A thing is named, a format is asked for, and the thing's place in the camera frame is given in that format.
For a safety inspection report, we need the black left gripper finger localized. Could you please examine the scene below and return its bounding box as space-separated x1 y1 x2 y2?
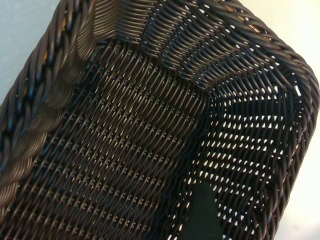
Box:
181 182 222 240

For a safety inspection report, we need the dark brown wicker basket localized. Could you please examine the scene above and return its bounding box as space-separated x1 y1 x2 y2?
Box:
0 0 320 240

